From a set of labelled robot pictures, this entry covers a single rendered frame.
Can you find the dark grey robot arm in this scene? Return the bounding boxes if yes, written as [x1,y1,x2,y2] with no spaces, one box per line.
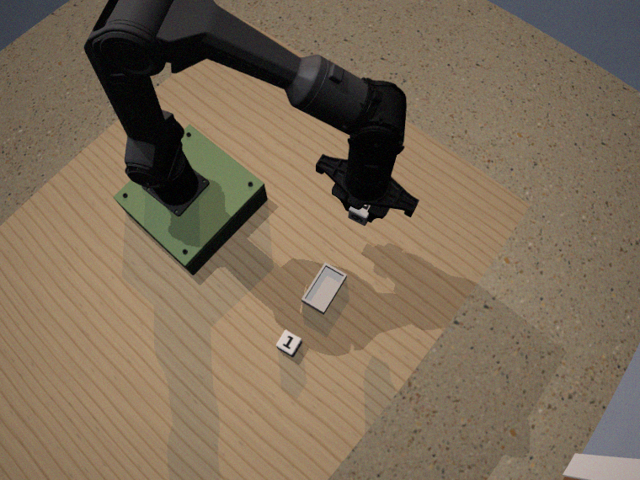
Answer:
[84,0,407,216]

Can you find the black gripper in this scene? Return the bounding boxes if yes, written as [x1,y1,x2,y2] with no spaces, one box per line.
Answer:
[316,154,419,223]

